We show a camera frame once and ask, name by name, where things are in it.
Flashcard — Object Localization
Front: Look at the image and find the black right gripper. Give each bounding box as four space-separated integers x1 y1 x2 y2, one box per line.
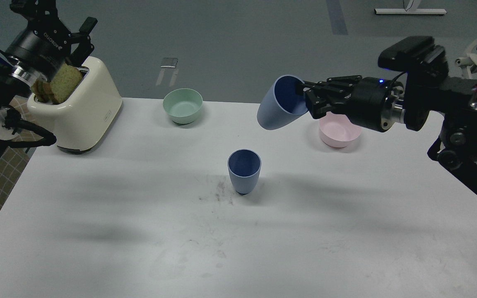
296 75 406 132

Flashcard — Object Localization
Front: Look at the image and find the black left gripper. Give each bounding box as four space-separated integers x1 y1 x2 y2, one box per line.
6 0 98 82

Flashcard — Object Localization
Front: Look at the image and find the blue cup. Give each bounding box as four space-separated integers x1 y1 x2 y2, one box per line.
257 75 308 130
227 149 262 195

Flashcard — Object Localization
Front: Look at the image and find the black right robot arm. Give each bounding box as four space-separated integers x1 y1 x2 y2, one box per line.
292 73 477 195

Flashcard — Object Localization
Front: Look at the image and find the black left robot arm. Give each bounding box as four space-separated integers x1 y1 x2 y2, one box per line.
0 0 98 158

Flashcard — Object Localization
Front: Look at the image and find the toast slice in toaster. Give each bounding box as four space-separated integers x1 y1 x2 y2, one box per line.
49 64 83 104

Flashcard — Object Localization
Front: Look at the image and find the pink bowl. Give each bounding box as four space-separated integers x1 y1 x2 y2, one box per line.
318 113 362 148

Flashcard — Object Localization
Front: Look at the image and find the cream white toaster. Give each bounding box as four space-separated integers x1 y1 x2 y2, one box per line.
27 56 123 154

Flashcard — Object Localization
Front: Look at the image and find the metal floor socket plate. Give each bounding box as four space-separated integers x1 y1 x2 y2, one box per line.
160 57 178 69

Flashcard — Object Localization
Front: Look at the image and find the white desk base bar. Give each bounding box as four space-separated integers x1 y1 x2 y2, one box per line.
373 0 447 16

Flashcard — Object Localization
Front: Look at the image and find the mint green bowl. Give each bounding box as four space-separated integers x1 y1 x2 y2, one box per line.
163 88 204 125

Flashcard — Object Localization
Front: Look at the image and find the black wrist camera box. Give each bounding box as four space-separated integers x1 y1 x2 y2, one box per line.
377 36 449 86

